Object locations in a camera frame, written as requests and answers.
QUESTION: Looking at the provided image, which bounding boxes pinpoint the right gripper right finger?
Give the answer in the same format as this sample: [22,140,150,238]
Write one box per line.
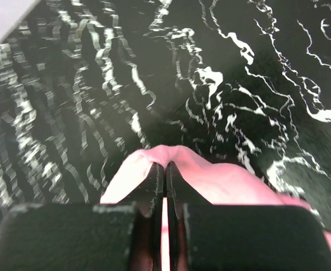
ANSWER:
[165,163,331,270]

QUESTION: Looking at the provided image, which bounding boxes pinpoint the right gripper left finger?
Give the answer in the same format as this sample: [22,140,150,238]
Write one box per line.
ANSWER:
[0,164,164,270]

